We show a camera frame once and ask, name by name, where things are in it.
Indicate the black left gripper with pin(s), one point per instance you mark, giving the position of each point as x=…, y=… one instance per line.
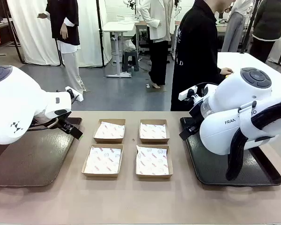
x=65, y=123

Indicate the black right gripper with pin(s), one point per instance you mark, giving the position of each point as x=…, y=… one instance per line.
x=195, y=117

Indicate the kraft paper food box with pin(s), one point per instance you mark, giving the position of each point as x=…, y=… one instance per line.
x=154, y=141
x=100, y=176
x=154, y=177
x=107, y=140

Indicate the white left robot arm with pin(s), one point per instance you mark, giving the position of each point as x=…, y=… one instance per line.
x=14, y=105

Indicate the person's right forearm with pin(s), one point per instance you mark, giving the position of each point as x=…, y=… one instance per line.
x=218, y=70

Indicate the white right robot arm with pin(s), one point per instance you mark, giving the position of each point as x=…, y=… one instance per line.
x=224, y=110

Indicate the large black plastic tray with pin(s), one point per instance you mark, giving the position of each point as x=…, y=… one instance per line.
x=213, y=168

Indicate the brown plastic tray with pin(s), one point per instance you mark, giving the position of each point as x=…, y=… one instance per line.
x=32, y=159

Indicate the person's right hand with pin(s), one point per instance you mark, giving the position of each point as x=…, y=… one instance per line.
x=227, y=71

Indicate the person in black shirt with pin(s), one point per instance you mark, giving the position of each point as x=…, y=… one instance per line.
x=194, y=47

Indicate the white table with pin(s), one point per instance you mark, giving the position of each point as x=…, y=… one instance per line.
x=236, y=61

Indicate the grey plastic stool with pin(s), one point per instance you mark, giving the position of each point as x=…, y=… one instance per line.
x=130, y=59

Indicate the white curtain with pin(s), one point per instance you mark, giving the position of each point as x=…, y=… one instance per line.
x=32, y=35

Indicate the mannequin in black top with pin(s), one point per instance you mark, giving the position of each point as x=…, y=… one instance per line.
x=65, y=23

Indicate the black stand pole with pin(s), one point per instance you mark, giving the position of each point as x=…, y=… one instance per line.
x=99, y=23

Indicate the white standing desk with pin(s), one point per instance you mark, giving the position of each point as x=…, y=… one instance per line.
x=118, y=27

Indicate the person in grey trousers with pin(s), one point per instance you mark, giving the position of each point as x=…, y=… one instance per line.
x=234, y=28

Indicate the black clothes rack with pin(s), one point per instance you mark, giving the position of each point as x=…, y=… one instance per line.
x=11, y=30

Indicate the black tripod pole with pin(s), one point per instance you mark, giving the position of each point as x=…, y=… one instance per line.
x=249, y=25

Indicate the person in dark sweater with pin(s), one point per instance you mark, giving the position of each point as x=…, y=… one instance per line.
x=269, y=21

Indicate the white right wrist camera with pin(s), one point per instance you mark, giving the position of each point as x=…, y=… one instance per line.
x=185, y=95

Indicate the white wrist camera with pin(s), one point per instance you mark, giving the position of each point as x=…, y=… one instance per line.
x=185, y=95
x=68, y=89

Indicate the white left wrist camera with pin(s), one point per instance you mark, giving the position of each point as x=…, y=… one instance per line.
x=68, y=89

